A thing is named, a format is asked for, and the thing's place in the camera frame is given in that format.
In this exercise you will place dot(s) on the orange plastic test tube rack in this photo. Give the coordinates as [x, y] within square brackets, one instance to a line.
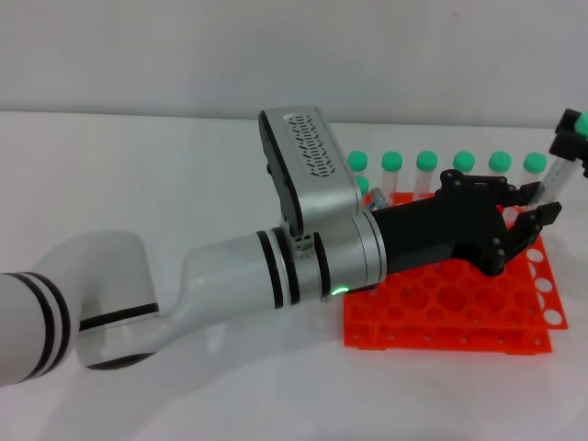
[441, 317]

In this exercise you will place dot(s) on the clear test tube green cap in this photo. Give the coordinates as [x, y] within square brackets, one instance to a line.
[534, 162]
[500, 161]
[426, 160]
[558, 177]
[357, 161]
[392, 161]
[364, 186]
[463, 161]

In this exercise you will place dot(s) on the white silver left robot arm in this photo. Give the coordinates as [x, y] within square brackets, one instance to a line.
[220, 275]

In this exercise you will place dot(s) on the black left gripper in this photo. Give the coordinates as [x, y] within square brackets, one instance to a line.
[441, 229]

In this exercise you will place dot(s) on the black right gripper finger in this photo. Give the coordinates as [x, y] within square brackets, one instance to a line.
[569, 123]
[572, 148]

